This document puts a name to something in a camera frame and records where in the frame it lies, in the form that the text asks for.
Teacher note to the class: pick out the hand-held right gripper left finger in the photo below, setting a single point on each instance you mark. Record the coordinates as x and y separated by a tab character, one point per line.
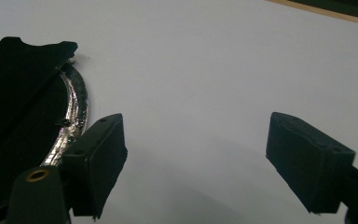
96	165

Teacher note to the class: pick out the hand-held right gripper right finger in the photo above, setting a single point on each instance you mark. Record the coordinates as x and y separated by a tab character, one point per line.
307	161

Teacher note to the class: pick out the oval silver photo frame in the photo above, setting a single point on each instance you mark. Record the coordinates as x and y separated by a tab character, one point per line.
15	93

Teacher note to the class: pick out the white board sheet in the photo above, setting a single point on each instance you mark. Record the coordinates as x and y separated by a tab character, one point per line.
199	77

